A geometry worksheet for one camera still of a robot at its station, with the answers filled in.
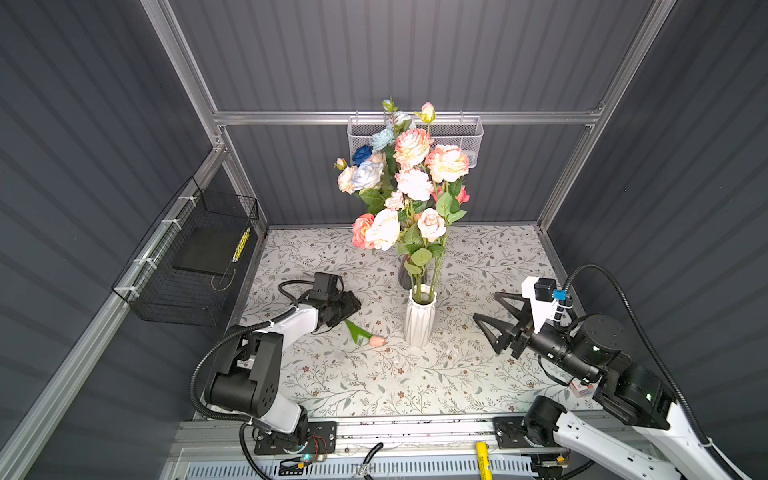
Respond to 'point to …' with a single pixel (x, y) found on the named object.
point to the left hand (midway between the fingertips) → (355, 306)
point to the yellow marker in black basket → (241, 245)
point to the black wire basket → (185, 271)
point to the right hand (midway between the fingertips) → (490, 308)
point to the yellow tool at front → (482, 454)
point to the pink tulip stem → (363, 337)
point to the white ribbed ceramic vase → (420, 315)
